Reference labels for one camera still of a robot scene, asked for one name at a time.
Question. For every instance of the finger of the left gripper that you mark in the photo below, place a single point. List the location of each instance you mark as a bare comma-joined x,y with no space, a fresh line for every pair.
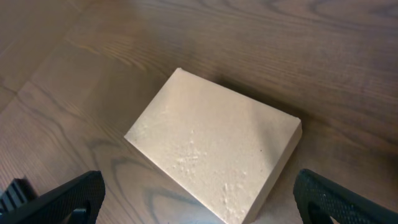
18,193

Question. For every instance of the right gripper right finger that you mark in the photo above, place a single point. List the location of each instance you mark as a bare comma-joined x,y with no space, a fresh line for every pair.
320,200

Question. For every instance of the cardboard box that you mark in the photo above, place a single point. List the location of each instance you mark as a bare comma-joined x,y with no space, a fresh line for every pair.
225,149

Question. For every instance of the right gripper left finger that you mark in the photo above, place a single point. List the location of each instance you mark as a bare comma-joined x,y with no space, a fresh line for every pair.
76,201

